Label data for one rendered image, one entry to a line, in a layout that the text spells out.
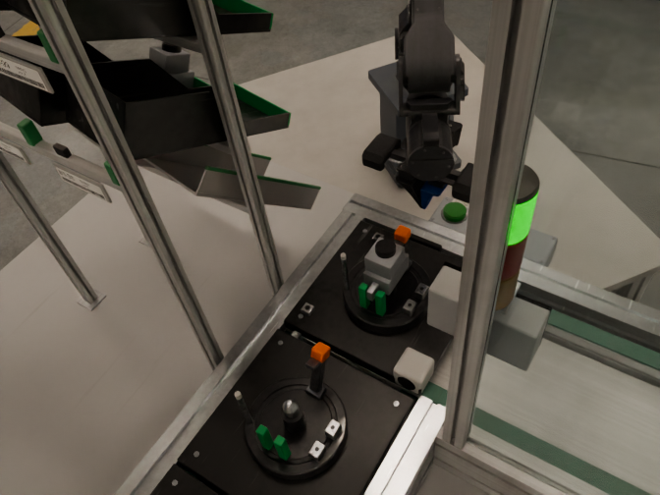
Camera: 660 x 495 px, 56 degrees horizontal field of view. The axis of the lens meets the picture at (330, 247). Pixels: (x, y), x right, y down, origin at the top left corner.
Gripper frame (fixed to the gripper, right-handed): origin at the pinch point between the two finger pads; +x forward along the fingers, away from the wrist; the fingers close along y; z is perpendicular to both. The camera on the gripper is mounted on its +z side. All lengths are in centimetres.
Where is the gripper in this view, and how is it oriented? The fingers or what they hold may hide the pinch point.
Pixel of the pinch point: (424, 192)
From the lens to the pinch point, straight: 95.9
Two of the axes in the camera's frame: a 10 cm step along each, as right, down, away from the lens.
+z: 5.4, -6.8, 5.0
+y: -8.4, -3.7, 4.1
